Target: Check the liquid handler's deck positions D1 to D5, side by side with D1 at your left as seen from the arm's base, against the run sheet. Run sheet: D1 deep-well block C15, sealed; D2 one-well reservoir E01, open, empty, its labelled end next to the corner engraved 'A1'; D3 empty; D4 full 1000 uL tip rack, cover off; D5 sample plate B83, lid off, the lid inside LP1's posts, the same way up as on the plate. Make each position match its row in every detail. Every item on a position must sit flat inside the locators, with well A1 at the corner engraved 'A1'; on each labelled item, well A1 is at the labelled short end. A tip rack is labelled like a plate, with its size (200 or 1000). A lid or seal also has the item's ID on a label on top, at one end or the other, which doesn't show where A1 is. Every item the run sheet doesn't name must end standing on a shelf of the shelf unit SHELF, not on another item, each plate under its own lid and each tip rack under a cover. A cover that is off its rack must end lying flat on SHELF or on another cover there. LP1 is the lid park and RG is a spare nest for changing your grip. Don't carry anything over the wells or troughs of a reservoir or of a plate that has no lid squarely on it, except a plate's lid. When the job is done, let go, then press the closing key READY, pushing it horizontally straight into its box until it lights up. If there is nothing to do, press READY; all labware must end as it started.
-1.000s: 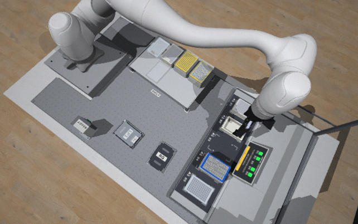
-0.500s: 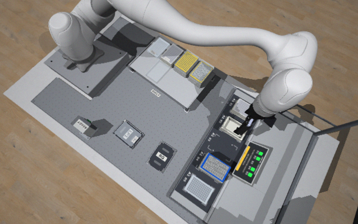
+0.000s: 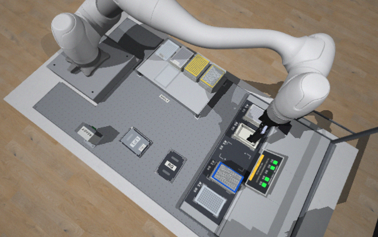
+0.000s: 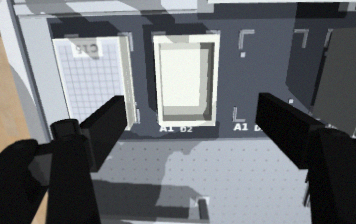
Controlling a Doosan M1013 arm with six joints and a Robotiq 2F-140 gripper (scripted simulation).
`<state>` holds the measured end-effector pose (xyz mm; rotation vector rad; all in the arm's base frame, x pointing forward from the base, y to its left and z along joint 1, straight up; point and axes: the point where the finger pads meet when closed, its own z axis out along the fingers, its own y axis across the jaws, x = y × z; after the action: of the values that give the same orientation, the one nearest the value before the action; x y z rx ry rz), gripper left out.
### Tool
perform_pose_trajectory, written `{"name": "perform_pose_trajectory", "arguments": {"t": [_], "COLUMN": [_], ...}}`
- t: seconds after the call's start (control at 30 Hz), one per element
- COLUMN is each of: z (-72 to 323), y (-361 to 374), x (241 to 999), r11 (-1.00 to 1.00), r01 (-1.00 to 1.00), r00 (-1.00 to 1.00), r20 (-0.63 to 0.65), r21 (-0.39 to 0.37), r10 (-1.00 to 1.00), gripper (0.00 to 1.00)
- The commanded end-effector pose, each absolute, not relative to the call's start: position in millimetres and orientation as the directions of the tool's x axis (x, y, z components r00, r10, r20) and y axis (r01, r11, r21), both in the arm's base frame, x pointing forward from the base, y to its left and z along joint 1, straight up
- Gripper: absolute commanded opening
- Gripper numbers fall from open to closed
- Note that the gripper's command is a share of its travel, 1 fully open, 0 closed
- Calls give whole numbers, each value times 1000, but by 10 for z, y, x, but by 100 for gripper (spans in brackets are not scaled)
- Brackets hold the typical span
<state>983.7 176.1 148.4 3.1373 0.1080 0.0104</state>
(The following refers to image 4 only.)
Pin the white rectangular well plate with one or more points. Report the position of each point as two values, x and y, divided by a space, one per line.
92 71

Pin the white one-well reservoir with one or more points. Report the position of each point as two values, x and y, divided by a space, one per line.
186 79

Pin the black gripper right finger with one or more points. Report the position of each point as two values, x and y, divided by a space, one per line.
327 153

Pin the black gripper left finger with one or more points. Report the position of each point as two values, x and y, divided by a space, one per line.
28 169

